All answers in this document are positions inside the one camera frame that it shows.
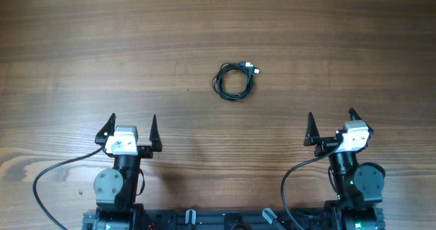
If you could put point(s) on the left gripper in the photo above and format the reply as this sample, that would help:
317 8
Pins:
145 152

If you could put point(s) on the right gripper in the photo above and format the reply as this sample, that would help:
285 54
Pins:
327 143

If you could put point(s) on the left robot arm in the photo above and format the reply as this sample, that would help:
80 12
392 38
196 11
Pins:
116 188

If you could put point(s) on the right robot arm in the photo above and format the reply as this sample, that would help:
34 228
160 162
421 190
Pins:
358 186

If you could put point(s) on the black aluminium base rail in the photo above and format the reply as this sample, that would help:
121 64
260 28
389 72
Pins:
304 218

